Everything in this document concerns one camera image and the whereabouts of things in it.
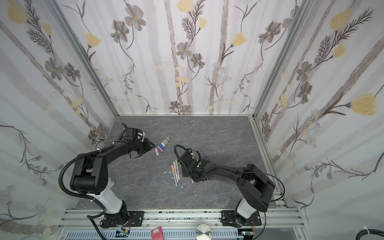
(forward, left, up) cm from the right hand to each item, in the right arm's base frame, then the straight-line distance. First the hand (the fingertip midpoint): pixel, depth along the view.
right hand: (181, 165), depth 85 cm
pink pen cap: (+12, +18, -8) cm, 23 cm away
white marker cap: (+18, +14, -8) cm, 24 cm away
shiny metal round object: (-32, -11, +10) cm, 35 cm away
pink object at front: (-32, +9, -6) cm, 34 cm away
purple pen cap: (+15, +16, -9) cm, 24 cm away
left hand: (+16, +20, -1) cm, 26 cm away
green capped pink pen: (+1, +3, -6) cm, 7 cm away
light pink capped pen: (+4, +5, -7) cm, 10 cm away
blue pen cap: (+17, +15, -8) cm, 24 cm away
